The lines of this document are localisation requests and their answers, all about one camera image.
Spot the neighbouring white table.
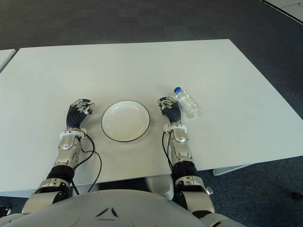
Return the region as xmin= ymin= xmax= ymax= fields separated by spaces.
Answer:
xmin=0 ymin=49 xmax=16 ymax=73

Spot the white table leg base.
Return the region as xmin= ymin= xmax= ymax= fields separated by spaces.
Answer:
xmin=144 ymin=176 xmax=175 ymax=201

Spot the black wheeled stand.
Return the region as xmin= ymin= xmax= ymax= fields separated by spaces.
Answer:
xmin=0 ymin=205 xmax=12 ymax=217

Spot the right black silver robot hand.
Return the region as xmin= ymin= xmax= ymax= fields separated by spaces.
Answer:
xmin=157 ymin=96 xmax=183 ymax=125

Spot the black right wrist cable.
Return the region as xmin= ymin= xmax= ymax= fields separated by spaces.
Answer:
xmin=161 ymin=131 xmax=175 ymax=171

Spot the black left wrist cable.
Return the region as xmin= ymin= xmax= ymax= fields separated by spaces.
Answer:
xmin=71 ymin=132 xmax=103 ymax=196

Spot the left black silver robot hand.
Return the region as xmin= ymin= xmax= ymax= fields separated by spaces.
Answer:
xmin=65 ymin=98 xmax=96 ymax=130

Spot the clear water bottle blue cap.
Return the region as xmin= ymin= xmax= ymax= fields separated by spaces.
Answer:
xmin=174 ymin=87 xmax=202 ymax=119

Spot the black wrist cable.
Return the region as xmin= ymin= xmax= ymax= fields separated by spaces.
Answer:
xmin=71 ymin=132 xmax=103 ymax=196
xmin=161 ymin=131 xmax=175 ymax=171

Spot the grey robot torso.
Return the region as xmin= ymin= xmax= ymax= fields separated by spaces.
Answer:
xmin=0 ymin=190 xmax=247 ymax=227

